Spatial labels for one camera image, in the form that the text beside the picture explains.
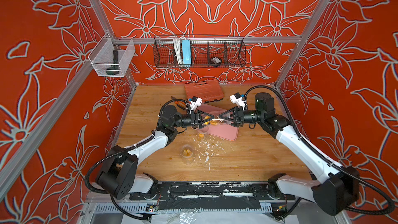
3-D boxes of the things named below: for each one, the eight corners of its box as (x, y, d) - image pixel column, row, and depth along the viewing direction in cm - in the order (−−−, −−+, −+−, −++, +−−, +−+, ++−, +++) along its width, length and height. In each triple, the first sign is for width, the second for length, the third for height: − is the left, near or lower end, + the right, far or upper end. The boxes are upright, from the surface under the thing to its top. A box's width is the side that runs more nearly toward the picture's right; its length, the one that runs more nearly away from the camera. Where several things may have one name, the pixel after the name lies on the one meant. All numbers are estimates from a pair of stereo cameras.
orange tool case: (188, 106, 107) (188, 102, 104) (184, 87, 119) (183, 83, 115) (224, 99, 111) (225, 95, 107) (216, 82, 122) (217, 78, 119)
